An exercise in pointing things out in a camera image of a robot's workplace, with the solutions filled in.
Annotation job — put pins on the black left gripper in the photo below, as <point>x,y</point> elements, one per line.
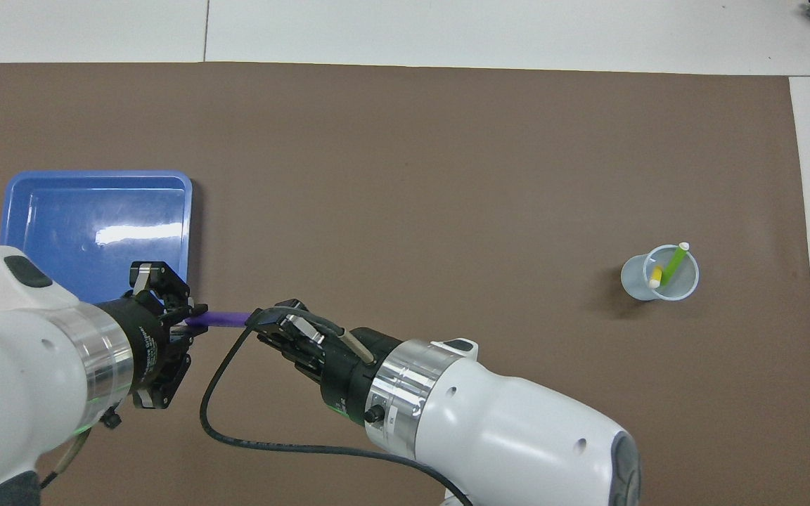
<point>148,337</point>

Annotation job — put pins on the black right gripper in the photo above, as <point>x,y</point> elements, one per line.
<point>349,365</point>

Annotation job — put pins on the purple marker pen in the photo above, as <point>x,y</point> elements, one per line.
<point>226,318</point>

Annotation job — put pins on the yellow marker pen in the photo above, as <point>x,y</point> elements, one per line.
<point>656,275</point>

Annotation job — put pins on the green marker pen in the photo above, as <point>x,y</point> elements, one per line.
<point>673,263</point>

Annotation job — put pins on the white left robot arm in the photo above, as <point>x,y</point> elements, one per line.
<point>18,365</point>

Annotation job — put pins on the blue plastic tray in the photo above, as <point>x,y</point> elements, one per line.
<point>95,218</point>

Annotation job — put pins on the brown table mat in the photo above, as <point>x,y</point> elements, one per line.
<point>447,176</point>

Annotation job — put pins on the translucent white plastic cup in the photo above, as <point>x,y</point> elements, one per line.
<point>633,281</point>

